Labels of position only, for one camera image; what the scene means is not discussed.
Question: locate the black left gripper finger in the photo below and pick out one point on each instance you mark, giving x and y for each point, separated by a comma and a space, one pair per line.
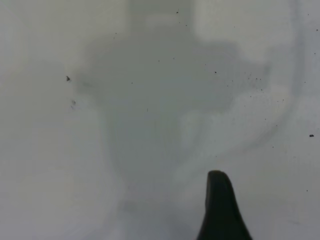
221, 212

